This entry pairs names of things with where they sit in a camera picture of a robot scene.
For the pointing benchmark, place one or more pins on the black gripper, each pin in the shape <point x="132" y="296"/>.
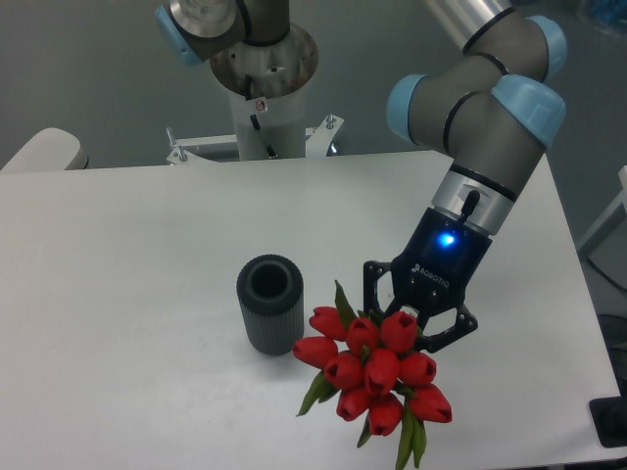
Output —
<point x="430" y="276"/>

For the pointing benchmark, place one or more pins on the red tulip bouquet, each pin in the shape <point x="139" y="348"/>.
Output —
<point x="374" y="370"/>

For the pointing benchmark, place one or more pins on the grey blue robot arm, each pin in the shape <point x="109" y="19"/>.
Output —
<point x="493" y="115"/>

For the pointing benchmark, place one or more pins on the dark grey ribbed vase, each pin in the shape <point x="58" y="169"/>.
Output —
<point x="270" y="291"/>

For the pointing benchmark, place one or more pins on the black device at table edge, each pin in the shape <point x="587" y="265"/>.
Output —
<point x="609" y="416"/>

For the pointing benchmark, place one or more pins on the white rounded chair part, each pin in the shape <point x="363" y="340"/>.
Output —
<point x="51" y="149"/>

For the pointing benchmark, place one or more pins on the white frame at right edge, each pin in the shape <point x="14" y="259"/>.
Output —
<point x="609" y="219"/>

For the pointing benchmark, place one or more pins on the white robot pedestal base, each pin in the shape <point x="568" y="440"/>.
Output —
<point x="267" y="81"/>

